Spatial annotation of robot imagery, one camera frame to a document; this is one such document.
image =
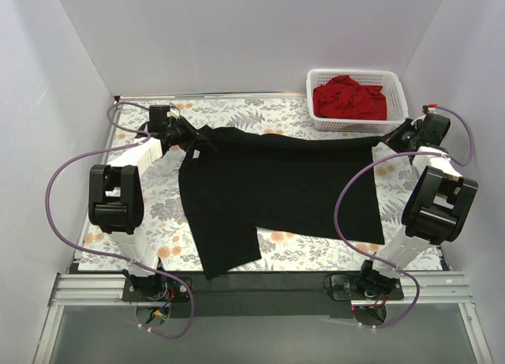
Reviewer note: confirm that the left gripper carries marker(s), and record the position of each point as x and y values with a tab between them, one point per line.
188	131

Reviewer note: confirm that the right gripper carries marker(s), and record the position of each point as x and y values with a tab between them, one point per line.
400	131

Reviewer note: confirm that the black t-shirt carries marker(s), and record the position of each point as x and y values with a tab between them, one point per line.
233	183

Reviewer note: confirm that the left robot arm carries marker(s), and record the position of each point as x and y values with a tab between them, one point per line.
115	199

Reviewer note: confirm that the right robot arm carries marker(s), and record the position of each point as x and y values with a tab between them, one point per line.
436	210

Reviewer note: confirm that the white plastic basket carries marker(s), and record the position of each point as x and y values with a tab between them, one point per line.
396	105

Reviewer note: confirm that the red t-shirt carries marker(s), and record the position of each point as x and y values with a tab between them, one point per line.
344	98

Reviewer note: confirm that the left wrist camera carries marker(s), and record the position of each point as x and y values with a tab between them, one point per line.
173	112

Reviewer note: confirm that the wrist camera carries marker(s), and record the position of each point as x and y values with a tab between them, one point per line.
173	112
429	108

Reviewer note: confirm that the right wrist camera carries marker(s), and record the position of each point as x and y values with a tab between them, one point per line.
429	108

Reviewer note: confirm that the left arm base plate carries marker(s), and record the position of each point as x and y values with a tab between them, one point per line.
177	289

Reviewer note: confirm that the aluminium table frame rail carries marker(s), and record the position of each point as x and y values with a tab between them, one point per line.
273	310

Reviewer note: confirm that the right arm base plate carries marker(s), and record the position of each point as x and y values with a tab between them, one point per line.
347	286

